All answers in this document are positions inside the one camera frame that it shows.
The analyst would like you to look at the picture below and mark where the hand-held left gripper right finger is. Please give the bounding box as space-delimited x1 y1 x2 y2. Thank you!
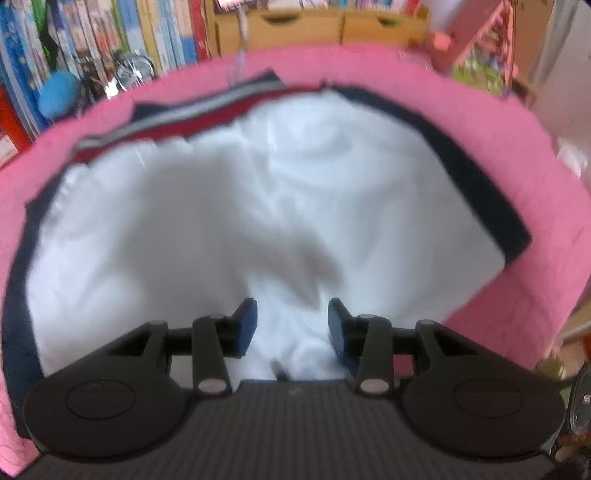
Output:
327 299 481 398

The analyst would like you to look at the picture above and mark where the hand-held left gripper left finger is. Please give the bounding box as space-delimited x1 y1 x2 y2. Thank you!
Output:
108 298 258 398

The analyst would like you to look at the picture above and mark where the white and navy jacket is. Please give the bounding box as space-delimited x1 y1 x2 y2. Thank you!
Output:
2 69 532 439

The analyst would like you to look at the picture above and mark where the pink bunny-print blanket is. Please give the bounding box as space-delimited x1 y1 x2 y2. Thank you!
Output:
0 44 591 476

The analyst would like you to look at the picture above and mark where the crumpled white tissue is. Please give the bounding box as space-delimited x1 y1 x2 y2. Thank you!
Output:
556 138 591 178

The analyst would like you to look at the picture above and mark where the miniature bicycle model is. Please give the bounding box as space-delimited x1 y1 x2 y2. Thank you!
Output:
76 50 158 104

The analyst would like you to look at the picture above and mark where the blue pompom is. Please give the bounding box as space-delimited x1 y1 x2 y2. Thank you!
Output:
37 70 81 117

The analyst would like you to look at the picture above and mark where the wooden drawer organizer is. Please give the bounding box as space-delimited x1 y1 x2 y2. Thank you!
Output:
205 0 430 61

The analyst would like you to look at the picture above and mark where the red plastic basket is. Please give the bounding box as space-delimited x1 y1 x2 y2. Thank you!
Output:
0 88 35 169

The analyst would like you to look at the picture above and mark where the pink toy house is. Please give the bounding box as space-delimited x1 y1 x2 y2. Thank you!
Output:
425 0 520 100

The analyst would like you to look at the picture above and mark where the row of books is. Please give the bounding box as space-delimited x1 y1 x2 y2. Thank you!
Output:
0 0 432 158

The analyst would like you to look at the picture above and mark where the white paper sheet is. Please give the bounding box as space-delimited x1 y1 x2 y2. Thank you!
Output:
427 0 467 35

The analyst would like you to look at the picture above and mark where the brown cardboard box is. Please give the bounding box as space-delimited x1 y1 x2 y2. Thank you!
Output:
510 0 557 88

